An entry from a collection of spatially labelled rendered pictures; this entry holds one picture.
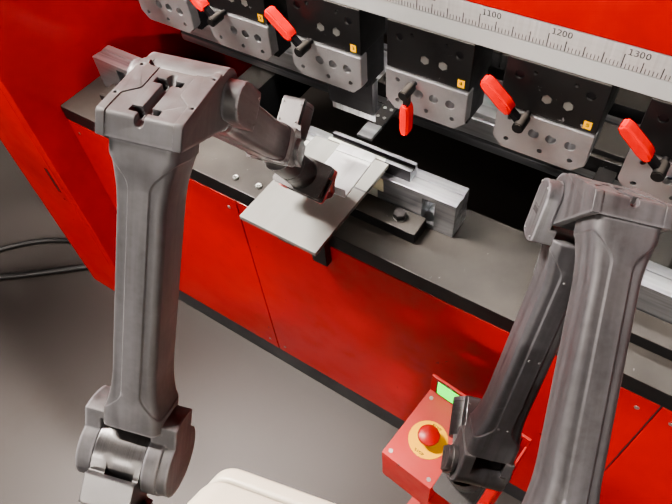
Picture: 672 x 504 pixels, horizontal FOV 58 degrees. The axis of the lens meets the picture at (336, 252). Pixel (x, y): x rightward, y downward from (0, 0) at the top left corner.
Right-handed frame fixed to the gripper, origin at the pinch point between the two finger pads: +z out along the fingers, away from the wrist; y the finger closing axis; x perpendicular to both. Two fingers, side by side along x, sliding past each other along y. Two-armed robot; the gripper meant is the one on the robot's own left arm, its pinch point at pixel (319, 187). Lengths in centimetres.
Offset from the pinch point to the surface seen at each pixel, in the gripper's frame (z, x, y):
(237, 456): 72, 79, 19
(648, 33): -30, -30, -45
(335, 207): 0.6, 2.2, -4.6
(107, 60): 11, -9, 76
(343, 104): -0.6, -16.8, 3.2
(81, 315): 77, 71, 102
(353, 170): 5.3, -6.6, -2.4
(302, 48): -17.7, -18.6, 6.2
